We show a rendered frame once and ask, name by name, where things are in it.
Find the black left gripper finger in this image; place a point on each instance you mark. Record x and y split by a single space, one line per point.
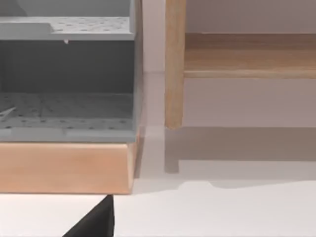
98 219

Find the pale wooden drawer front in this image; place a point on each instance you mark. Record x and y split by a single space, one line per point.
64 168

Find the grey pierced drawer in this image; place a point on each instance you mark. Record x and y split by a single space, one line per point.
66 81

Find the open wooden shelf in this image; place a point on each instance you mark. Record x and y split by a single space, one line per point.
175 61

